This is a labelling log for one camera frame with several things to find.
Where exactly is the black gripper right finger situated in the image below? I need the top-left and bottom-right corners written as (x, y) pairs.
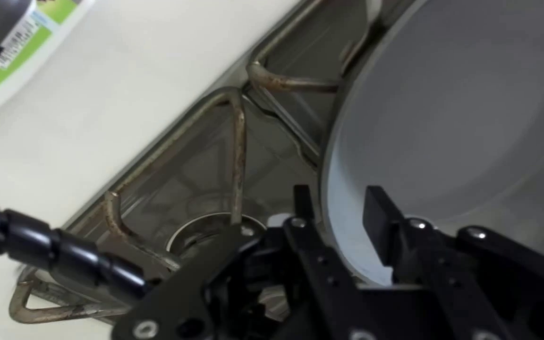
top-left (362, 183), bottom-right (544, 340)

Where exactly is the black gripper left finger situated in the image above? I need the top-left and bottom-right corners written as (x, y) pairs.
top-left (111, 183), bottom-right (373, 340)

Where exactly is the grey frying pan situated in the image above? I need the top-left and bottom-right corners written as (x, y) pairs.
top-left (319, 0), bottom-right (544, 286)

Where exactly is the black metal burner grate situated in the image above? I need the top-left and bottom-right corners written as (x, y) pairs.
top-left (5, 0), bottom-right (424, 326)

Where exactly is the white gas stove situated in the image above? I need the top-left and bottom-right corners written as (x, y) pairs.
top-left (0, 0), bottom-right (544, 340)

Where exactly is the small white green device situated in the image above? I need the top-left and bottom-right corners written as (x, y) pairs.
top-left (0, 0), bottom-right (94, 128)

